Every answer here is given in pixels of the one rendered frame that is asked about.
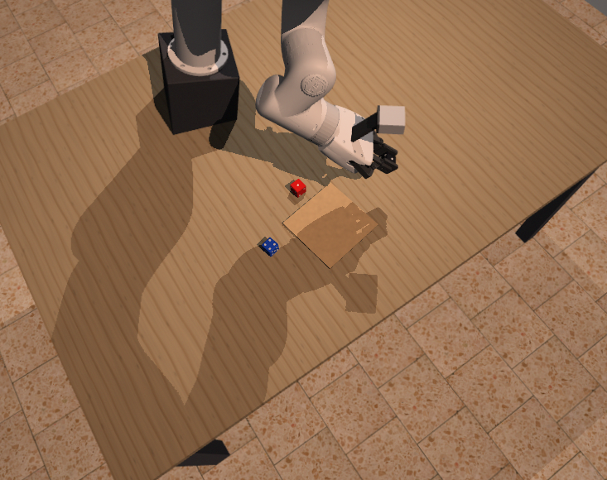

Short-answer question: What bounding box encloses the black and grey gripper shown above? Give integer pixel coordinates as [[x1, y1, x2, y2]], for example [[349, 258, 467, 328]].
[[317, 105, 398, 179]]

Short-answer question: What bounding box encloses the blue die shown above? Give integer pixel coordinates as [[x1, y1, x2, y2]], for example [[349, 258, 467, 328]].
[[262, 238, 279, 257]]

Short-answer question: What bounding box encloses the tan mat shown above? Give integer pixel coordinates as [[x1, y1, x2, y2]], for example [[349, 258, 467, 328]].
[[283, 183, 378, 268]]

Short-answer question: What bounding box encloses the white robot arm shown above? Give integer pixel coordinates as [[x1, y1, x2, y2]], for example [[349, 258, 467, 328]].
[[167, 0, 405, 145]]

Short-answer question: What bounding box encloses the black die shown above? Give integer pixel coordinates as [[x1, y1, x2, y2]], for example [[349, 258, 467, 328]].
[[380, 152, 396, 163]]

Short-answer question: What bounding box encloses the red die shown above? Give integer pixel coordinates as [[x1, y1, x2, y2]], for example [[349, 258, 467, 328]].
[[290, 179, 306, 198]]

